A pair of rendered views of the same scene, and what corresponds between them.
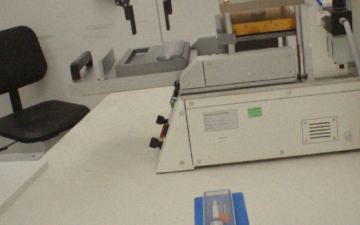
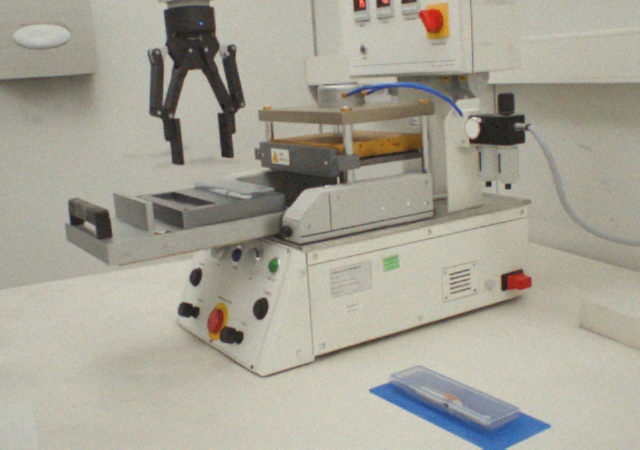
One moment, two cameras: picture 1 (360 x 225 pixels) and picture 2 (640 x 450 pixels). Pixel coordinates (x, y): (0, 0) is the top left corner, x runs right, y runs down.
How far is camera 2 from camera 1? 0.65 m
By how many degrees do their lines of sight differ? 36
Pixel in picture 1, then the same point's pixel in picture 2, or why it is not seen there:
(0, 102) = not seen: outside the picture
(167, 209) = (350, 410)
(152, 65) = (239, 207)
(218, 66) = (347, 199)
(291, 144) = (430, 304)
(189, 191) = (347, 386)
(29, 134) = not seen: outside the picture
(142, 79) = (227, 229)
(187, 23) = (22, 194)
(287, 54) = (424, 180)
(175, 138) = (292, 314)
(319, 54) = (455, 179)
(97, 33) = not seen: outside the picture
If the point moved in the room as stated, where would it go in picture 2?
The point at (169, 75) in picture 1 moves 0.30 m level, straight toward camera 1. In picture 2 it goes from (264, 221) to (410, 251)
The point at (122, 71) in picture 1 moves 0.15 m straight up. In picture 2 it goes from (194, 218) to (184, 110)
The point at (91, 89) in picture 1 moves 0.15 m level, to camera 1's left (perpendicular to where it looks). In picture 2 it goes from (146, 250) to (34, 274)
